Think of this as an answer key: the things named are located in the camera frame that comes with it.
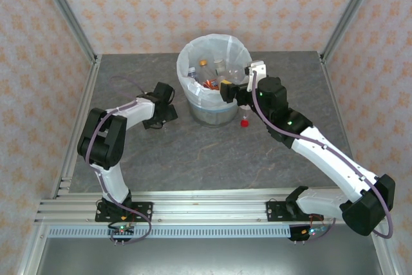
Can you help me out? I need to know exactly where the white trash bin with liner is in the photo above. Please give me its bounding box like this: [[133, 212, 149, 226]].
[[176, 33, 254, 115]]

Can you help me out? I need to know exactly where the grey metal shelf plate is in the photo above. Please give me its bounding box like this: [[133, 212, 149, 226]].
[[35, 238, 380, 275]]

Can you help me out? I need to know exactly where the aluminium frame post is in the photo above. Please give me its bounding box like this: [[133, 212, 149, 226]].
[[320, 0, 386, 63], [33, 0, 99, 65]]

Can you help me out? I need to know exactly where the aluminium base beam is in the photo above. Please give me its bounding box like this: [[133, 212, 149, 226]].
[[34, 191, 345, 224]]

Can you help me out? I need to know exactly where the small clear bottle grey cap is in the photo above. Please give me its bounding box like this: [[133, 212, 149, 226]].
[[213, 58, 228, 78]]

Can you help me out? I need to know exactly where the clear plastic bin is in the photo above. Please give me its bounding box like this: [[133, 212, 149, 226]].
[[188, 100, 241, 129]]

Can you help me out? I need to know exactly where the clear bottle orange cap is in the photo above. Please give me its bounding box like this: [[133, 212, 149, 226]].
[[198, 59, 223, 91]]

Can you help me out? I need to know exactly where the slotted grey cable duct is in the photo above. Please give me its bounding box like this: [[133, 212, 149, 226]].
[[48, 225, 326, 239]]

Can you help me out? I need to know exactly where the aluminium table side rail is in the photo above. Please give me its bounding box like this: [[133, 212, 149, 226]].
[[318, 52, 380, 179], [53, 55, 103, 198]]

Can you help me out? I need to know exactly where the clear bottle red cap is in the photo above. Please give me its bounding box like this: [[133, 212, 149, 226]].
[[238, 104, 251, 128]]

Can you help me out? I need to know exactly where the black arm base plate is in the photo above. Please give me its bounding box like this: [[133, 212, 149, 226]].
[[266, 200, 302, 223], [95, 202, 154, 223]]

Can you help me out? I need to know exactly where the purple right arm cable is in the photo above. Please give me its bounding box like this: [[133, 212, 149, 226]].
[[252, 71, 395, 243]]

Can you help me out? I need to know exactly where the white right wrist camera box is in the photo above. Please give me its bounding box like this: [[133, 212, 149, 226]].
[[245, 60, 268, 93]]

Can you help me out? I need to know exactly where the small circuit board with LEDs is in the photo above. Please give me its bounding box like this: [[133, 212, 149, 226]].
[[108, 222, 135, 236], [297, 225, 328, 237]]

